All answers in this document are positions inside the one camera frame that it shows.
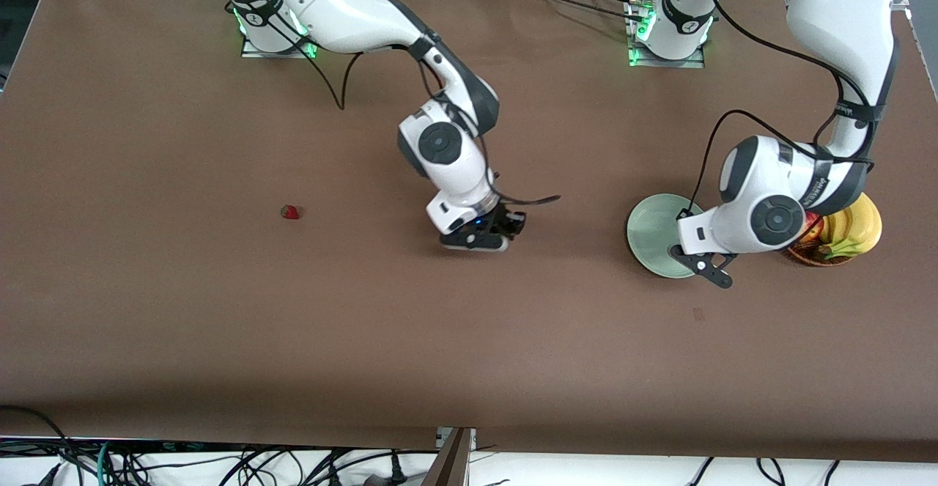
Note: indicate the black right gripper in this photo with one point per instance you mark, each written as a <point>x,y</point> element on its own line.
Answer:
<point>505,219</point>

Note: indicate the red strawberry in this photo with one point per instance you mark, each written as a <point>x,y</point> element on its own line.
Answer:
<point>290,212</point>

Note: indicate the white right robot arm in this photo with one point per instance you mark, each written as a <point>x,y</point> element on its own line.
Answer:
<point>344,9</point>

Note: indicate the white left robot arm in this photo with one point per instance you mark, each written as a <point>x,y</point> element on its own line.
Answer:
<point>843,17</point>

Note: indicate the pale green round plate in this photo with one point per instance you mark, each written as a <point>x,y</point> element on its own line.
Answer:
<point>652,237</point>

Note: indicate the red apple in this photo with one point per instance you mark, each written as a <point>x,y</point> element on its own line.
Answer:
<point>812,228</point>

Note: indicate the brown wicker basket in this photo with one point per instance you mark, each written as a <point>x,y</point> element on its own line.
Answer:
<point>813,259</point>

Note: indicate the brown table cover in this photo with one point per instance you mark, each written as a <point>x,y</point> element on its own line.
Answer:
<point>469,361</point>

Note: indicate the yellow banana bunch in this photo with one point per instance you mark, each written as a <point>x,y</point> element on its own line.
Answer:
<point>861,226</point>

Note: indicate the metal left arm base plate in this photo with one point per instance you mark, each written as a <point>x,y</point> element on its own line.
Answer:
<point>667,63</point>

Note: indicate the aluminium profile bracket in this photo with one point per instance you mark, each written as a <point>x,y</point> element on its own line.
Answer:
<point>451,464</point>

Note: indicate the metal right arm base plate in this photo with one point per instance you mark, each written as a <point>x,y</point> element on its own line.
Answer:
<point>278,54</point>

